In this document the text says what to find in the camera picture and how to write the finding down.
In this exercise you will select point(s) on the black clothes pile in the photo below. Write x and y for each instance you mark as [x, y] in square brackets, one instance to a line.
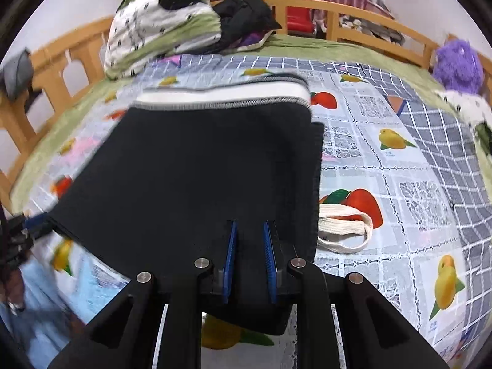
[243, 23]

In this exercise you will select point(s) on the fruit print plastic tablecloth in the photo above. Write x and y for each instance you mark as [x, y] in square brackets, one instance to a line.
[66, 151]

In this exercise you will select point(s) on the white floral pillow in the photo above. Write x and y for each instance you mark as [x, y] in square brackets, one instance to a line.
[473, 111]

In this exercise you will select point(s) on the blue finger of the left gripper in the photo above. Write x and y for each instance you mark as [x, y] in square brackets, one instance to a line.
[18, 235]

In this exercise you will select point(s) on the wooden bed frame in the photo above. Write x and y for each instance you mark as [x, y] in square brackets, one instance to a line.
[92, 65]

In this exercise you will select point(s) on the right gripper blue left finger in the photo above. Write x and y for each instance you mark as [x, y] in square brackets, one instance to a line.
[155, 321]

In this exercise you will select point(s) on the folded white green quilt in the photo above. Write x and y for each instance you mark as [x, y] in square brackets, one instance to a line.
[142, 30]

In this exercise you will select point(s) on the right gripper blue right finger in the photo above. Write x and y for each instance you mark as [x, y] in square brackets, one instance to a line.
[342, 321]

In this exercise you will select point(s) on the red chair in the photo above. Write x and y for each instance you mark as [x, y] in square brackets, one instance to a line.
[300, 22]

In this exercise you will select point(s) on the purple plush toy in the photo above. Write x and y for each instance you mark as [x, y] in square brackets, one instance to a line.
[458, 68]

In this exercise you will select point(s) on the green bed blanket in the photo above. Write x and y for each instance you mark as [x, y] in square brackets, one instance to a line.
[326, 51]

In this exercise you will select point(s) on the blue checked sheet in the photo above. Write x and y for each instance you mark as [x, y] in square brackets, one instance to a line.
[432, 256]

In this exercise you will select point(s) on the black pants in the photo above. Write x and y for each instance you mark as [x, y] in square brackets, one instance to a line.
[181, 163]

